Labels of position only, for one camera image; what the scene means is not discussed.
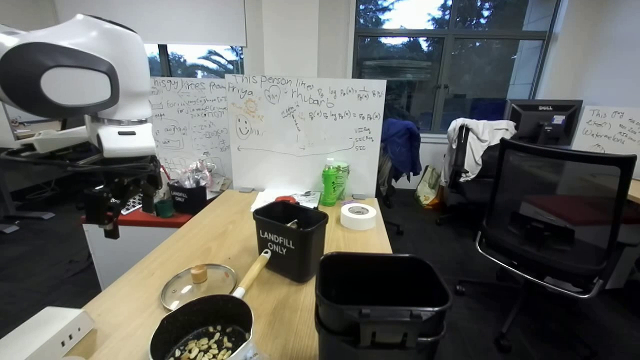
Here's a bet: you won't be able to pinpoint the white tape roll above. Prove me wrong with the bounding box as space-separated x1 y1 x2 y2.
340 202 377 231

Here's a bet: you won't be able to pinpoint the blue jacket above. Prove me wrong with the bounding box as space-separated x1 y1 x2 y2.
377 118 423 209

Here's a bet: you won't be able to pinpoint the glass lid with wooden knob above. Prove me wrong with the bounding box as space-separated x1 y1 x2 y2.
160 263 239 312

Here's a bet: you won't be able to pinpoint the sheets of white paper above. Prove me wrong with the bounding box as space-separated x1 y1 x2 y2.
250 188 322 212

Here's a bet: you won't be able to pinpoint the black mesh office chair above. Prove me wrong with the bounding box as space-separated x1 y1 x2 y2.
474 137 639 354

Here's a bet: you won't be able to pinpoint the white power strip box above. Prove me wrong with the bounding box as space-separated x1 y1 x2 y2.
0 306 95 360

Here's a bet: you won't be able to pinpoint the heap of peanuts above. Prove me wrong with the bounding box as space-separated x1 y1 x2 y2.
167 325 236 360

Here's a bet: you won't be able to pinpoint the large window with dark frame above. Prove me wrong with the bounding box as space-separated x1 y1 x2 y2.
352 0 559 135

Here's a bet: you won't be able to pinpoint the white roller blind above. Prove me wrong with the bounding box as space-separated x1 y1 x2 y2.
53 0 248 47

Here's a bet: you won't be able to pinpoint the green plastic bottle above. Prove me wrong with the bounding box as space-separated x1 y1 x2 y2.
321 158 341 207

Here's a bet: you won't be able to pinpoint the white pot with wooden handle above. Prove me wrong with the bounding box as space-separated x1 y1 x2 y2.
149 249 273 360

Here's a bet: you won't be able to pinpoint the stack of large black bins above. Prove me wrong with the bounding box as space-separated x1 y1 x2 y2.
315 251 453 360

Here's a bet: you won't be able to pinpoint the white cabinet with red top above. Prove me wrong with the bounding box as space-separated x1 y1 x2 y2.
81 207 194 291

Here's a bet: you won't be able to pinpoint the small window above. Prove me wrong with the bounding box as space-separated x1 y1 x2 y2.
144 44 246 79

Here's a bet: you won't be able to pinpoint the yellow and white bag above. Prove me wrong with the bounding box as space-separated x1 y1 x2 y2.
414 165 442 209

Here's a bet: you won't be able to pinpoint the clear glass jar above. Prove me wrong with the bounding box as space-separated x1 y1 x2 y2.
334 161 351 201

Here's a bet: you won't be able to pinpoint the small black bin white lettering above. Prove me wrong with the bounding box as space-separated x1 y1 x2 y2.
168 182 209 216
252 201 329 284

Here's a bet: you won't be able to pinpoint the black monitor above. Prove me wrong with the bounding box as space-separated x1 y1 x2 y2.
503 99 584 149

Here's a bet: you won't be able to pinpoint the whiteboard with black handwriting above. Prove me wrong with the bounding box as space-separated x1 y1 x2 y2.
571 105 640 179

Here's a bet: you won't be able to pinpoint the white jacket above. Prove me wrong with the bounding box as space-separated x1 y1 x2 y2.
440 118 517 187

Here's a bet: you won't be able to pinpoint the whiteboard with grid drawing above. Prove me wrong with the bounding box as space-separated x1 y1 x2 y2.
149 77 234 192

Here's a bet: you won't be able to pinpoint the large whiteboard with smiley drawing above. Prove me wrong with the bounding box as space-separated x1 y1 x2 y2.
225 74 387 199

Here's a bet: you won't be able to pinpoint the heap of clear plastic bags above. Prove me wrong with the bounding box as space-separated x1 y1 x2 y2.
172 157 217 189

